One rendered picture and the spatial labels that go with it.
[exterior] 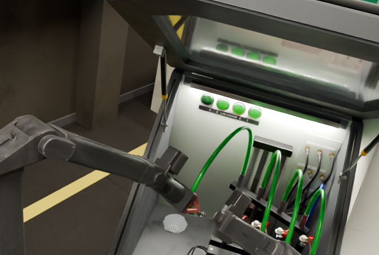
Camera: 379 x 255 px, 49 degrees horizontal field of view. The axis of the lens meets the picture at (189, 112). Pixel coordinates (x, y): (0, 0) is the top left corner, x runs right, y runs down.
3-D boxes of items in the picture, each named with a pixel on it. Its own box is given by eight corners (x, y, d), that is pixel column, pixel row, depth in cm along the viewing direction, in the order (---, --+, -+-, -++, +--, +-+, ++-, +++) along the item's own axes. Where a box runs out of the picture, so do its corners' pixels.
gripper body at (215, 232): (244, 214, 131) (242, 211, 124) (230, 245, 128) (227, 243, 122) (225, 205, 133) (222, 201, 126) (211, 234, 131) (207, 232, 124)
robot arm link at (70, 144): (4, 136, 79) (36, 161, 73) (19, 108, 79) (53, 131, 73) (135, 175, 115) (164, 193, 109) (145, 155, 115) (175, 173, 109)
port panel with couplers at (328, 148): (280, 202, 164) (306, 136, 149) (281, 196, 167) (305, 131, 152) (313, 211, 163) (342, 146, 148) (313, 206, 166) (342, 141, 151)
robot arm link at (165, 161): (129, 167, 111) (153, 183, 106) (154, 131, 113) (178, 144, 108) (149, 183, 120) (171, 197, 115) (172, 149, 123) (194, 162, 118)
